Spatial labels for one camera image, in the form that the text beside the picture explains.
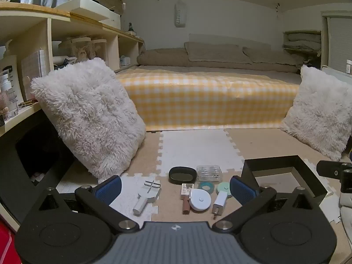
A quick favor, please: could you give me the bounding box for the large fluffy white cushion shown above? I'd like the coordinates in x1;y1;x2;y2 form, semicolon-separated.
30;57;146;184

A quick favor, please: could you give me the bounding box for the white grid notebook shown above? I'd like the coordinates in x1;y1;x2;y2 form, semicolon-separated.
20;50;47;101

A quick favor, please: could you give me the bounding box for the black oval case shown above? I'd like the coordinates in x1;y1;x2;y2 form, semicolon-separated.
168;166;197;185

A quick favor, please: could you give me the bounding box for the wooden shelf unit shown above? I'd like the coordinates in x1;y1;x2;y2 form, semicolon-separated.
0;1;145;138

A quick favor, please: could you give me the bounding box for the mint round case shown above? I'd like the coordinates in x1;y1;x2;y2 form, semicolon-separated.
216;182;231;196

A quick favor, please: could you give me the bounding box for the white storage box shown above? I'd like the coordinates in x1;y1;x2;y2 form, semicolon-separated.
56;0;122;30

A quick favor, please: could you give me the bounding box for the white pump bottle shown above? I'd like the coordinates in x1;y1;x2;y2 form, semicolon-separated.
0;40;25;103

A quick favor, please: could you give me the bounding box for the clear plastic bottle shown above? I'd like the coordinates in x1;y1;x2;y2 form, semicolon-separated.
0;70;19;119

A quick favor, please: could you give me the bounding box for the white tape measure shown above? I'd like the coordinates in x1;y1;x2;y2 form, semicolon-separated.
190;188;212;212

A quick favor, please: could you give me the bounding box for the white slatted door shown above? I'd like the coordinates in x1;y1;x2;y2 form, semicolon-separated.
321;10;352;74

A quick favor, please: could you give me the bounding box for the yellow checkered bed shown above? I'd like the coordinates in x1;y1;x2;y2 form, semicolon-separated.
115;69;301;132

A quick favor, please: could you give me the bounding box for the black box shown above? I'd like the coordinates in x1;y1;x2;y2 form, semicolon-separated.
241;155;329;207

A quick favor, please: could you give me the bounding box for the red plastic bin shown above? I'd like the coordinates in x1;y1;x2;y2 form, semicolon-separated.
0;212;22;264

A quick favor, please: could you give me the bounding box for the white charger plug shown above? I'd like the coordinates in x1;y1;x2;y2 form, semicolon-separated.
211;192;227;219

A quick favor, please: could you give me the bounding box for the clear plastic case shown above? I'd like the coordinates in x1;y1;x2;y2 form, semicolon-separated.
196;165;223;184

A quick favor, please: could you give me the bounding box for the clear plastic container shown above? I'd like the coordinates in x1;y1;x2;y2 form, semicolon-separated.
91;39;107;60
59;37;92;62

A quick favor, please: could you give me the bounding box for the white foam mat tile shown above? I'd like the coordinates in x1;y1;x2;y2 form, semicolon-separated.
56;173;163;222
301;158;343;224
159;130;246;176

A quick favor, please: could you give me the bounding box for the bed mattress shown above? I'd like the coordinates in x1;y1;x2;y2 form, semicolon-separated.
136;64;302;85

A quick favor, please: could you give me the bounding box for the beige pillow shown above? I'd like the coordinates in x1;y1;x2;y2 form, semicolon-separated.
242;47;298;65
184;42;252;64

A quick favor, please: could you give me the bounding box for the beige foam mat tile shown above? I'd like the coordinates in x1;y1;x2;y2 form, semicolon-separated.
224;127;334;171
151;170;249;223
127;131;164;177

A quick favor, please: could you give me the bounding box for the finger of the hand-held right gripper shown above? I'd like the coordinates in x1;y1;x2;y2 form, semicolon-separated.
316;161;344;178

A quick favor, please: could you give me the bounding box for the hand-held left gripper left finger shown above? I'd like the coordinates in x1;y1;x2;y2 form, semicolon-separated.
29;175;139;233

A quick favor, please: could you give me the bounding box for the teal tape ring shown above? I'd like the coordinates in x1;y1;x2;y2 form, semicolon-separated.
197;181;214;193

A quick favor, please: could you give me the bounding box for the white patterned cloth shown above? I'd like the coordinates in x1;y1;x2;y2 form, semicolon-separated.
339;191;352;227

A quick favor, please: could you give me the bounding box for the white hand tool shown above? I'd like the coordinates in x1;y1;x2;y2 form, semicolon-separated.
132;180;162;216

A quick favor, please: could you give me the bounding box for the rolled beige duvet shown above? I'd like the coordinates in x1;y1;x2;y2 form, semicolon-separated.
137;48;299;73

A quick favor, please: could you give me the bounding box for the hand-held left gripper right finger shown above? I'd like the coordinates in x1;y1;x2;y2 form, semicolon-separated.
214;176;323;233

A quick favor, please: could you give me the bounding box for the folded bedding stack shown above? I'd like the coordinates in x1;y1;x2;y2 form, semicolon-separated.
283;30;322;61

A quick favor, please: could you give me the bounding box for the black storage cubby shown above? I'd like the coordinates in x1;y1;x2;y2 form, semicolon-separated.
0;112;75;224

